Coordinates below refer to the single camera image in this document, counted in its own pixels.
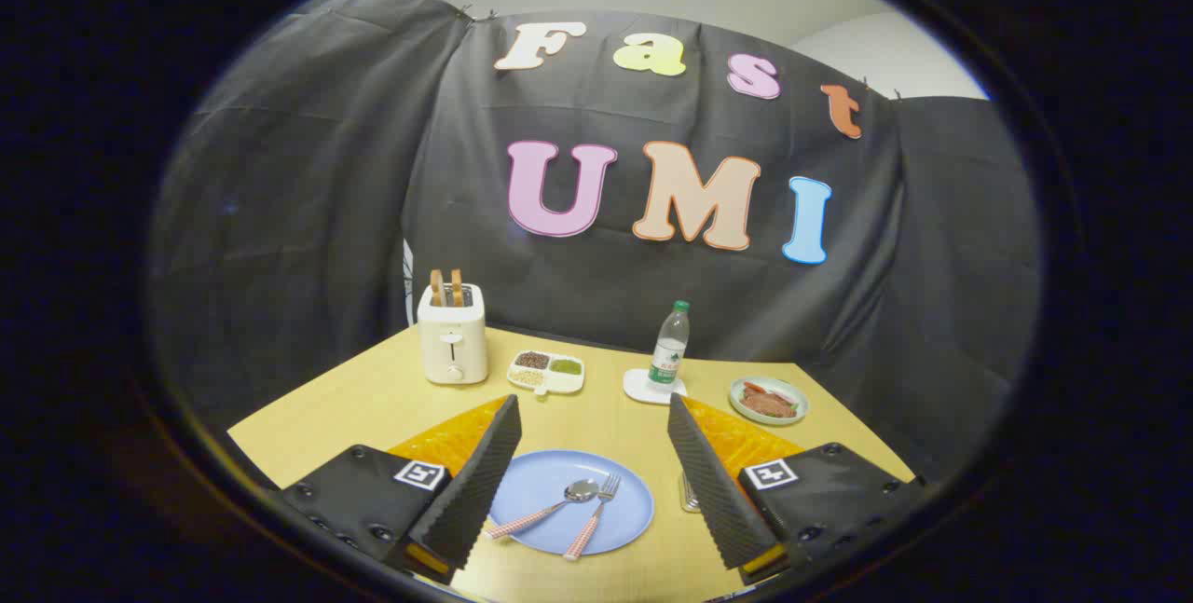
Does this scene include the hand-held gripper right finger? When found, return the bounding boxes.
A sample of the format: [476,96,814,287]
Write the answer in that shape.
[666,391,928,587]

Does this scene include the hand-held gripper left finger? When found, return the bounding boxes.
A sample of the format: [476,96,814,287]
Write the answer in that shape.
[280,393,523,585]

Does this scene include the spoon with checkered handle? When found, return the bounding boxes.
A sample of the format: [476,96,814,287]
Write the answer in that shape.
[484,479,600,541]

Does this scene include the fork with checkered handle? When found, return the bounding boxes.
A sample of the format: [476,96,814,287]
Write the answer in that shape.
[563,473,622,562]

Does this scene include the blue plate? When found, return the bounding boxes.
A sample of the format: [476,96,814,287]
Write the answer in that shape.
[487,450,655,557]

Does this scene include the pale green plate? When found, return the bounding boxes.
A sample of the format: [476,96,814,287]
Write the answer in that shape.
[728,376,810,427]

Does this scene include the cooked meat with vegetables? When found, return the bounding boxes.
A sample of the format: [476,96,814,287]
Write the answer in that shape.
[741,382,801,418]

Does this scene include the white square coaster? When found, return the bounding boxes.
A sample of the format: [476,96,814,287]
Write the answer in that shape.
[623,367,689,405]

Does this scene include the white divided dish with grains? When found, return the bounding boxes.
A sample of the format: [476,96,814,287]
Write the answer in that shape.
[506,349,586,396]

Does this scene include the clear water bottle green cap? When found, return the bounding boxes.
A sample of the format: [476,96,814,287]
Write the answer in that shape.
[649,300,692,387]

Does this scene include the cream toaster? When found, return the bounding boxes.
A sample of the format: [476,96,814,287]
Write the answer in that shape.
[417,282,489,387]

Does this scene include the black backdrop cloth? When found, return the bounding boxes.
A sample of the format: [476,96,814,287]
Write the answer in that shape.
[149,0,1043,483]

